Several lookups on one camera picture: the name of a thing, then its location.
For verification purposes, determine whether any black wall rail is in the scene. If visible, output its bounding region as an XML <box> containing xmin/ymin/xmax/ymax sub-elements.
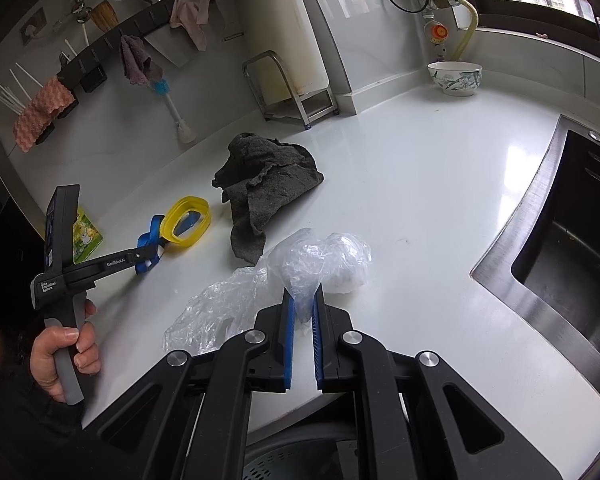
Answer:
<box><xmin>55</xmin><ymin>0</ymin><xmax>226</xmax><ymax>126</ymax></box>

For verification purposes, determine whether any purple cloth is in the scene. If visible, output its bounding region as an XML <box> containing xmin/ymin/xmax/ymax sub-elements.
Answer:
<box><xmin>119</xmin><ymin>35</ymin><xmax>153</xmax><ymax>86</ymax></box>

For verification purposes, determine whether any yellow gas hose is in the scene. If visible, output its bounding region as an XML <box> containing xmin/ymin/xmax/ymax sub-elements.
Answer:
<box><xmin>450</xmin><ymin>0</ymin><xmax>480</xmax><ymax>61</ymax></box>

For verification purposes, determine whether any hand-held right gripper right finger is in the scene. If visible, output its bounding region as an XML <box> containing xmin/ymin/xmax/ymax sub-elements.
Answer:
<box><xmin>312</xmin><ymin>285</ymin><xmax>561</xmax><ymax>480</ymax></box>

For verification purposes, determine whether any yellow-green refill pouch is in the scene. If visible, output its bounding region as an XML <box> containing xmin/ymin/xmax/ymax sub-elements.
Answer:
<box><xmin>72</xmin><ymin>206</ymin><xmax>104</xmax><ymax>263</ymax></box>

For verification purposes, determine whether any yellow plastic ring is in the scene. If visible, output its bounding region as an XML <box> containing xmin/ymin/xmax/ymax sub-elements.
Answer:
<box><xmin>160</xmin><ymin>196</ymin><xmax>212</xmax><ymax>247</ymax></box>

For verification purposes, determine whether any steel sink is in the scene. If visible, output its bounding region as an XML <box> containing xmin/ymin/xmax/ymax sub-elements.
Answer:
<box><xmin>470</xmin><ymin>114</ymin><xmax>600</xmax><ymax>386</ymax></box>

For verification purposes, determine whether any person's left hand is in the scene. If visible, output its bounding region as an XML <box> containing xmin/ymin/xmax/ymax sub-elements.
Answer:
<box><xmin>30</xmin><ymin>297</ymin><xmax>102</xmax><ymax>403</ymax></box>

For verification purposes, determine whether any person's left forearm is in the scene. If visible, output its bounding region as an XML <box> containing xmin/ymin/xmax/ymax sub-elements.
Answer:
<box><xmin>0</xmin><ymin>375</ymin><xmax>88</xmax><ymax>480</ymax></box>

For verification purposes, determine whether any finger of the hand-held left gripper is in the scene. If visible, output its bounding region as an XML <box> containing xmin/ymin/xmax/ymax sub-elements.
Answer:
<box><xmin>134</xmin><ymin>254</ymin><xmax>164</xmax><ymax>276</ymax></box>
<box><xmin>136</xmin><ymin>215</ymin><xmax>167</xmax><ymax>253</ymax></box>

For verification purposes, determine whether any bundle of white sticks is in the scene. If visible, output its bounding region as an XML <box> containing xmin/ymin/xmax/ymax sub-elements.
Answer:
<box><xmin>0</xmin><ymin>67</ymin><xmax>46</xmax><ymax>116</ymax></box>

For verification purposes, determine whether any pink waffle cloth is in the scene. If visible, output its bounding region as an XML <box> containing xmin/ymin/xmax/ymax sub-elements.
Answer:
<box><xmin>12</xmin><ymin>77</ymin><xmax>76</xmax><ymax>153</ymax></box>

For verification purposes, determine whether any grey cloth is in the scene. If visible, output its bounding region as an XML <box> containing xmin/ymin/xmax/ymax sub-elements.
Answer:
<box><xmin>211</xmin><ymin>132</ymin><xmax>325</xmax><ymax>267</ymax></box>

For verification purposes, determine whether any clear plastic bag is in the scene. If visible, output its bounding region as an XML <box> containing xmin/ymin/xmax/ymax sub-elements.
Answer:
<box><xmin>164</xmin><ymin>227</ymin><xmax>373</xmax><ymax>356</ymax></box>

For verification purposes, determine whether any white bottle brush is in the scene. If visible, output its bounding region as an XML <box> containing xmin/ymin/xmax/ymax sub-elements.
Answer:
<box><xmin>150</xmin><ymin>67</ymin><xmax>197</xmax><ymax>145</ymax></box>

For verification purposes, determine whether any metal rack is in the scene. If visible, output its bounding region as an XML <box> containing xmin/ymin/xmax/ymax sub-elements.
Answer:
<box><xmin>242</xmin><ymin>50</ymin><xmax>338</xmax><ymax>128</ymax></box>

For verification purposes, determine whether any white patterned bowl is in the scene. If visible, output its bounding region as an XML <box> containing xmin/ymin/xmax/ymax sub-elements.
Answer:
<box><xmin>426</xmin><ymin>61</ymin><xmax>483</xmax><ymax>97</ymax></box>

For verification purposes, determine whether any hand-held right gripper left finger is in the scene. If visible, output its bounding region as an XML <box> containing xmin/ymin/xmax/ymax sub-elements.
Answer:
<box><xmin>82</xmin><ymin>287</ymin><xmax>297</xmax><ymax>480</ymax></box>

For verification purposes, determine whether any orange gas regulator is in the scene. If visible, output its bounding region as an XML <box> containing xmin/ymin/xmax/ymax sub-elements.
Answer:
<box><xmin>422</xmin><ymin>12</ymin><xmax>456</xmax><ymax>58</ymax></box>

